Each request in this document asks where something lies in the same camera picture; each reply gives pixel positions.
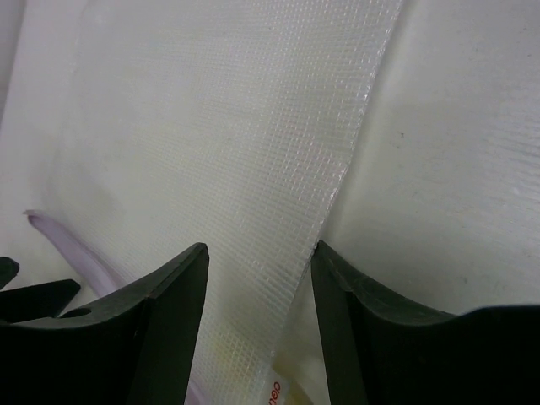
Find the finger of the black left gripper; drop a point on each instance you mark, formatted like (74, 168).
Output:
(34, 301)

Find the clear purple zipper pouch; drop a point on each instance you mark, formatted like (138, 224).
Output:
(147, 126)

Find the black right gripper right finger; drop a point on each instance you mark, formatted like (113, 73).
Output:
(380, 347)

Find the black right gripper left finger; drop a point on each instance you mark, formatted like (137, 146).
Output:
(133, 346)

